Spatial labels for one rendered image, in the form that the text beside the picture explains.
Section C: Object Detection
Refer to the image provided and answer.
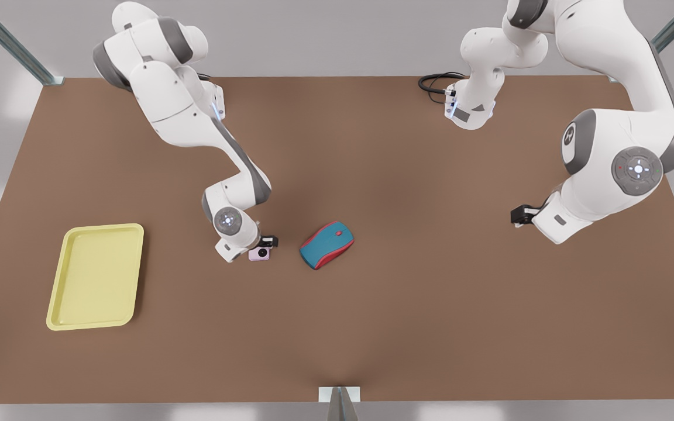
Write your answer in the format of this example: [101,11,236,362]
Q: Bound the blue and red computer mouse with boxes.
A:
[299,221,355,271]

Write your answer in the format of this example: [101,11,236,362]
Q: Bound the yellow plastic tray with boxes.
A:
[46,223,145,332]

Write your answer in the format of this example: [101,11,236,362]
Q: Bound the black cable loop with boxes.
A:
[418,73,467,105]

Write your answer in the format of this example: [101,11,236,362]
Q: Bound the silver frame post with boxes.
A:
[608,0,674,83]
[0,0,64,87]
[319,386,362,421]

